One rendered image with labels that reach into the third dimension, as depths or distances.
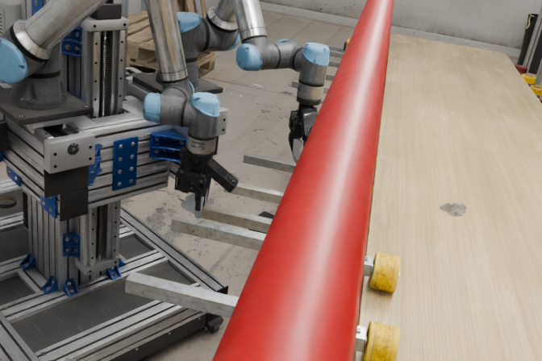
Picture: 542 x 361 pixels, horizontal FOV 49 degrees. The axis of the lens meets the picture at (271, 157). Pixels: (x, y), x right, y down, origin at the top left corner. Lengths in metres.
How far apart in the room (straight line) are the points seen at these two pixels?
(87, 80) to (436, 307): 1.23
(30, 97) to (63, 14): 0.33
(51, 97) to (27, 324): 0.87
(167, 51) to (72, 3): 0.27
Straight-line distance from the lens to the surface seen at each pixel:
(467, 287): 1.49
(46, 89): 1.77
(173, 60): 1.63
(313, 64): 1.68
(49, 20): 1.57
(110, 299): 2.38
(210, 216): 1.65
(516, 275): 1.61
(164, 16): 1.61
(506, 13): 9.45
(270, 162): 2.09
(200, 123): 1.53
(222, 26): 2.04
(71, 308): 2.34
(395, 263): 1.34
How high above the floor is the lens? 1.67
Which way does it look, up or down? 24 degrees down
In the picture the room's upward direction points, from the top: 8 degrees clockwise
